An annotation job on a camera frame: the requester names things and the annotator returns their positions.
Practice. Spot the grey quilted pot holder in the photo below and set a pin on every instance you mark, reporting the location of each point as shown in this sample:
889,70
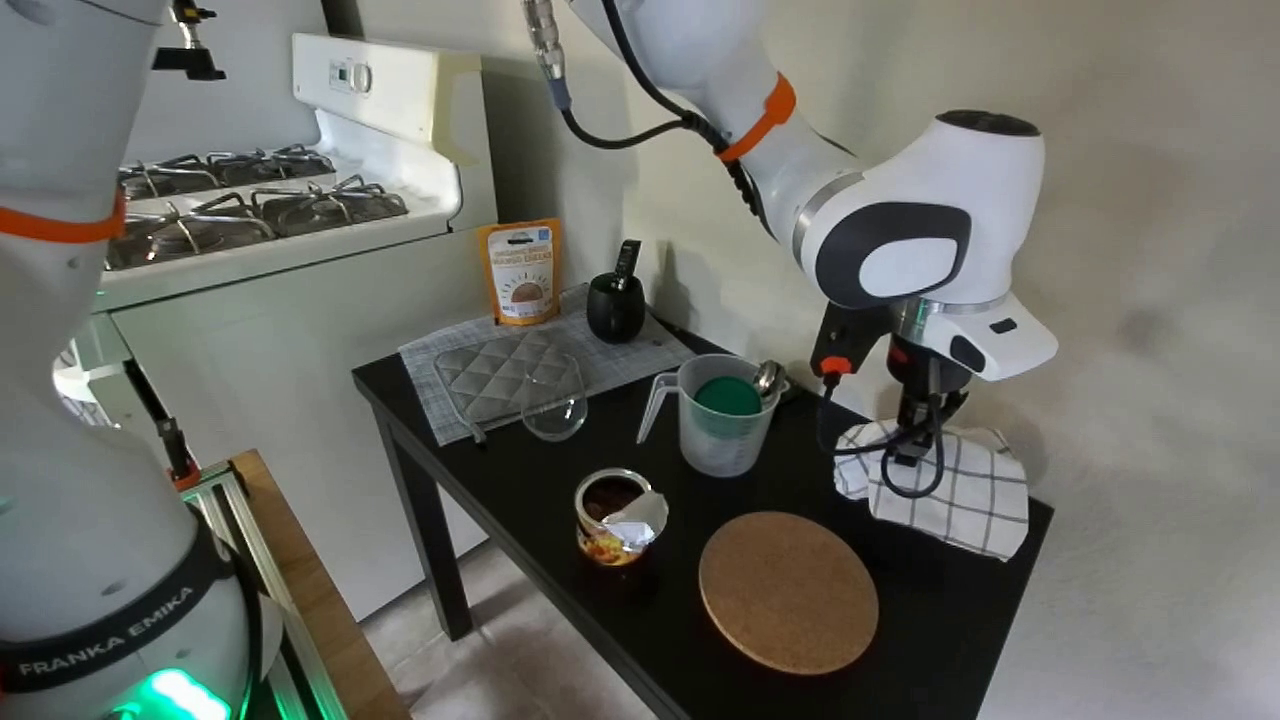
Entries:
501,372

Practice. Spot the round wooden board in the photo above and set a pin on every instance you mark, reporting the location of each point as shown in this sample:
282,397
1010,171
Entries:
787,594

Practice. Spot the black vertical pole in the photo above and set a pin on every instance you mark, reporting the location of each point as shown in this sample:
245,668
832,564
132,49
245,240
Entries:
340,17

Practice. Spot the green sponge in jug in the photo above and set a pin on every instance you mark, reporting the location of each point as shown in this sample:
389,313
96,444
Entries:
728,394

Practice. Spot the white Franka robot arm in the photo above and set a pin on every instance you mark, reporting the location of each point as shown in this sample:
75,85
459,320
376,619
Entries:
933,175

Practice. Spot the white checkered cloth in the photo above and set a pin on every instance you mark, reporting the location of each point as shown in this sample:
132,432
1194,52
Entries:
983,500

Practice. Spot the black pole with orange tape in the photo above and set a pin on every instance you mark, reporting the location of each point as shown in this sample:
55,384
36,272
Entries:
161,422

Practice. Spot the black mug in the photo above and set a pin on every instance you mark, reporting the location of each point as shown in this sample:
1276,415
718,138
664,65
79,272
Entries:
617,310

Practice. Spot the wooden bench top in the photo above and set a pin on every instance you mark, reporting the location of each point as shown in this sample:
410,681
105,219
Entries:
315,585

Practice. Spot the orange food pouch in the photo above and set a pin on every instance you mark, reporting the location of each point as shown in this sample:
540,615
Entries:
520,272

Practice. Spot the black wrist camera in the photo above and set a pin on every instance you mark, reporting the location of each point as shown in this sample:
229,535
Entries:
840,342

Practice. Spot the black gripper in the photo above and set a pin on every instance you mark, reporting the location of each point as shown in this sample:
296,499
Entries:
925,383

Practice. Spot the black table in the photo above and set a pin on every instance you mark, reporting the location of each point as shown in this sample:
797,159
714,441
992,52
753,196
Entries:
533,467

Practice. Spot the clear plastic measuring jug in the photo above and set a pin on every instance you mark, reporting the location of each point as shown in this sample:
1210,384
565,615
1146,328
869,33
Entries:
722,441

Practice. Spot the grey woven placemat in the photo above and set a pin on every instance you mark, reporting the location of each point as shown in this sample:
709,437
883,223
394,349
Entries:
641,355

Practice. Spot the black burner grate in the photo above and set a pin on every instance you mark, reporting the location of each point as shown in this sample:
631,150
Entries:
254,213
225,171

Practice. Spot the white gas stove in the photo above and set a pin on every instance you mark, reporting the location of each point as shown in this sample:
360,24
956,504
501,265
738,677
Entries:
265,345

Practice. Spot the metal spoon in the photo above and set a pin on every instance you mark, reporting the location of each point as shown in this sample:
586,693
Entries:
770,377

